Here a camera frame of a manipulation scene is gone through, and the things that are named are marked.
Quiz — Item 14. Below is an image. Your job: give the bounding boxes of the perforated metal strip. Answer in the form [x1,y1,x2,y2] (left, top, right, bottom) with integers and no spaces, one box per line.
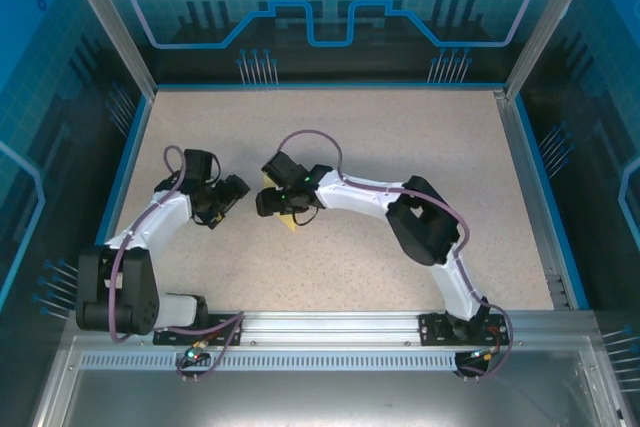
[78,352,481,372]

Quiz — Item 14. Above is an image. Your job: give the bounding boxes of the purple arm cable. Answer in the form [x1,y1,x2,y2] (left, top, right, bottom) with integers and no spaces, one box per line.
[277,129,516,381]
[108,144,247,382]

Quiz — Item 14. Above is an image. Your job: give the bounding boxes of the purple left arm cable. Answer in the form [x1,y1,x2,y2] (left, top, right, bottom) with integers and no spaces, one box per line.
[108,144,247,382]

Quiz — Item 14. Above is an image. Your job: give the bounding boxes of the aluminium frame post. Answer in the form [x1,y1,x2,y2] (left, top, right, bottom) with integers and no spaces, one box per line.
[503,0,601,101]
[54,0,160,98]

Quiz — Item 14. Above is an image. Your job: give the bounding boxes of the grey metal tray cover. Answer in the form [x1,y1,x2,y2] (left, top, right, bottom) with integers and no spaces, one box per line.
[27,336,639,427]

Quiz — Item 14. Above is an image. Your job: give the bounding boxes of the aluminium side rail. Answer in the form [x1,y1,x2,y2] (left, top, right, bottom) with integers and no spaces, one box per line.
[492,89,576,311]

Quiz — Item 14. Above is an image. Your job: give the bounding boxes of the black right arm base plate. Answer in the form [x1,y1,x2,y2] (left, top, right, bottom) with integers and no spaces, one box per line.
[418,311,507,347]

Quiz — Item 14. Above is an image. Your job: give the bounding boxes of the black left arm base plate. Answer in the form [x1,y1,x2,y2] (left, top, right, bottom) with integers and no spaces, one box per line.
[152,313,245,347]

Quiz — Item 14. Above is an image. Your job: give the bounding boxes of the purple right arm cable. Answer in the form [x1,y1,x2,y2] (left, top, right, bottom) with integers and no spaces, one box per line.
[277,129,516,381]

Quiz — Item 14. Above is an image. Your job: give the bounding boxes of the cable connector with green light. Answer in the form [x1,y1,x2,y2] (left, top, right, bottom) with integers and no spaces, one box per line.
[183,341,210,364]

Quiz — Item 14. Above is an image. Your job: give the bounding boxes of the aluminium mounting rail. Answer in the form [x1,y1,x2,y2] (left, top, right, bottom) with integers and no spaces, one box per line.
[64,309,601,348]

